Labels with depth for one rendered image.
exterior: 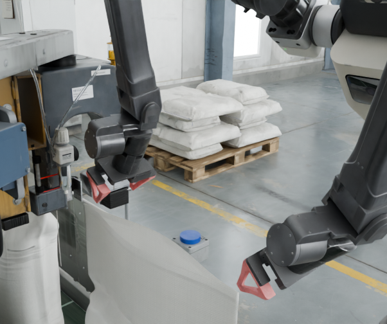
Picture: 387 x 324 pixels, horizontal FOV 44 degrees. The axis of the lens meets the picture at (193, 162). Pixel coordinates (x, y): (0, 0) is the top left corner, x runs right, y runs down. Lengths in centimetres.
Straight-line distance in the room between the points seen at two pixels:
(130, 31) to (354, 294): 219
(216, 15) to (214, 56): 57
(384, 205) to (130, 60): 48
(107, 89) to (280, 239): 68
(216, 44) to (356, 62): 611
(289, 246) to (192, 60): 640
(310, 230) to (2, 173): 48
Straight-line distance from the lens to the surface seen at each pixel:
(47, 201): 118
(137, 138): 93
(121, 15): 84
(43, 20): 495
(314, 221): 65
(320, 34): 109
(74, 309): 193
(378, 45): 103
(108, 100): 120
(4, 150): 82
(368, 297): 279
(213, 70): 716
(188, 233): 140
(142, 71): 88
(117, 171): 100
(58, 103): 113
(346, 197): 66
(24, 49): 97
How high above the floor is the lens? 152
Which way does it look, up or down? 20 degrees down
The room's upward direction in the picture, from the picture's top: 1 degrees clockwise
